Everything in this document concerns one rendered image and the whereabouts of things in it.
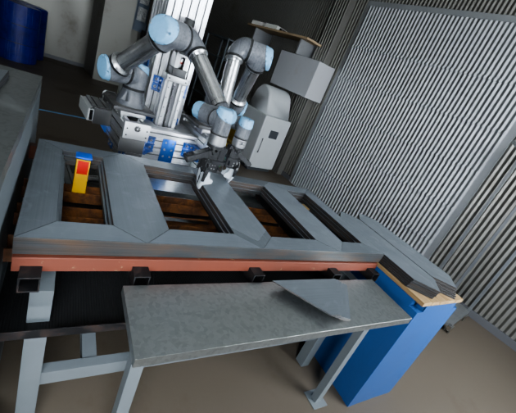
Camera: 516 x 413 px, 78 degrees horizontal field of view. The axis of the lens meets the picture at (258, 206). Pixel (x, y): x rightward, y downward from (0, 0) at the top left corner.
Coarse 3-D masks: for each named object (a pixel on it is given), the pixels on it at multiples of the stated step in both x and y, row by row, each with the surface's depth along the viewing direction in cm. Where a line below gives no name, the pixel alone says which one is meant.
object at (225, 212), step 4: (220, 208) 141; (224, 208) 143; (220, 212) 138; (224, 212) 139; (228, 212) 140; (232, 212) 142; (236, 212) 144; (240, 212) 145; (244, 212) 147; (248, 212) 149; (224, 216) 136; (228, 216) 137; (232, 216) 138; (236, 216) 140; (240, 216) 141; (244, 216) 143; (248, 216) 145; (252, 216) 146
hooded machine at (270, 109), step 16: (256, 96) 508; (272, 96) 488; (288, 96) 513; (256, 112) 501; (272, 112) 495; (288, 112) 516; (256, 128) 500; (272, 128) 501; (288, 128) 521; (256, 144) 502; (272, 144) 519; (256, 160) 518; (272, 160) 538
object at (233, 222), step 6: (228, 222) 132; (234, 222) 134; (240, 222) 136; (246, 222) 138; (252, 222) 141; (258, 222) 143; (246, 228) 133; (252, 228) 136; (258, 228) 138; (264, 228) 140
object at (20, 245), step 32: (64, 160) 135; (96, 160) 142; (256, 192) 190; (224, 224) 133; (288, 224) 166; (160, 256) 104; (192, 256) 110; (224, 256) 117; (256, 256) 124; (288, 256) 133; (320, 256) 143; (352, 256) 154
